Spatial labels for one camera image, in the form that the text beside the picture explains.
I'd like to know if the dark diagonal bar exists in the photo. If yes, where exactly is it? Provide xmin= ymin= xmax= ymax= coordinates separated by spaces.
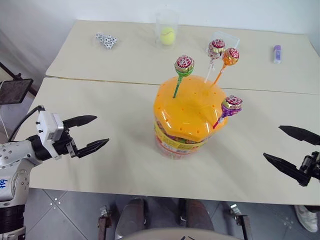
xmin=0 ymin=61 xmax=37 ymax=98

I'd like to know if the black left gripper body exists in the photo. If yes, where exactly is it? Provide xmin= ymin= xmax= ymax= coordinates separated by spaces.
xmin=51 ymin=127 xmax=81 ymax=160

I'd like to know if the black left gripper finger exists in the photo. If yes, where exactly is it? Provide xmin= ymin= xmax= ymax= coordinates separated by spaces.
xmin=62 ymin=114 xmax=98 ymax=131
xmin=74 ymin=137 xmax=111 ymax=159

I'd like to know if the clear plastic cup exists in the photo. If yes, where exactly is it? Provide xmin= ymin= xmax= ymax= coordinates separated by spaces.
xmin=155 ymin=12 xmax=179 ymax=50

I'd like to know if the white shoe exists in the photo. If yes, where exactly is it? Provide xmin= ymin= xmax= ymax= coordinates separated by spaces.
xmin=293 ymin=204 xmax=320 ymax=234

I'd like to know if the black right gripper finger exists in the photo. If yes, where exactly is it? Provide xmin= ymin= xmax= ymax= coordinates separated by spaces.
xmin=278 ymin=125 xmax=320 ymax=146
xmin=262 ymin=152 xmax=313 ymax=188

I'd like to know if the orange stick orange lollipop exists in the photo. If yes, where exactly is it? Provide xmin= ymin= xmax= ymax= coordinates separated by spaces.
xmin=209 ymin=47 xmax=241 ymax=90

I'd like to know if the lollipop jar with orange lid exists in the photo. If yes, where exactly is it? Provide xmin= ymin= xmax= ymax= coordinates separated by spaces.
xmin=152 ymin=75 xmax=230 ymax=161

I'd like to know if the green stick red lollipop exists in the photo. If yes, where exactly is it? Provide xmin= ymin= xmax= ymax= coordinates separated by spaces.
xmin=171 ymin=54 xmax=196 ymax=99

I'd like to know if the purple white small bottle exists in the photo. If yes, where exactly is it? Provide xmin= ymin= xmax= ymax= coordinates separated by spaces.
xmin=271 ymin=44 xmax=284 ymax=65

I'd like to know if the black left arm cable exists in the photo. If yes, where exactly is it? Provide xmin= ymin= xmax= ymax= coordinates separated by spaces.
xmin=7 ymin=105 xmax=46 ymax=142

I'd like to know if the pile of white dice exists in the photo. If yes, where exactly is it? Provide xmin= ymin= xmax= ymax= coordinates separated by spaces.
xmin=94 ymin=32 xmax=119 ymax=51

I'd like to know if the rusty metal bracket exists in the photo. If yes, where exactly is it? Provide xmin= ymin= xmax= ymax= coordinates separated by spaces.
xmin=229 ymin=203 xmax=252 ymax=240
xmin=96 ymin=204 xmax=114 ymax=240

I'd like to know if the yellow tennis ball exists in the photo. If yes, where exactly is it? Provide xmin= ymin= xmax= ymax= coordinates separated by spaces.
xmin=160 ymin=26 xmax=177 ymax=46

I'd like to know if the clear plastic box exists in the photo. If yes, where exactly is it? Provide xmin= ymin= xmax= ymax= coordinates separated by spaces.
xmin=205 ymin=30 xmax=241 ymax=55

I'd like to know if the dark rounded shape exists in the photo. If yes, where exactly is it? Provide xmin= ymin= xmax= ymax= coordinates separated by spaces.
xmin=178 ymin=198 xmax=216 ymax=232
xmin=116 ymin=197 xmax=149 ymax=240

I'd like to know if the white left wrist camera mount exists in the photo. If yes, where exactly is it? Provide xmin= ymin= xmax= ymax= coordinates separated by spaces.
xmin=35 ymin=109 xmax=66 ymax=159

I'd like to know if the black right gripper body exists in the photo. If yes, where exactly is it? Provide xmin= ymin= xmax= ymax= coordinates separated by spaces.
xmin=299 ymin=150 xmax=320 ymax=180

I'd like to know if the white stick red lollipop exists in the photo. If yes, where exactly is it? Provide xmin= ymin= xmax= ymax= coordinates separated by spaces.
xmin=203 ymin=38 xmax=227 ymax=84

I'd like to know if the red stick purple lollipop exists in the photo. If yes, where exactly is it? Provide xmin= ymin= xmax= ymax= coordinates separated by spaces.
xmin=212 ymin=94 xmax=244 ymax=130

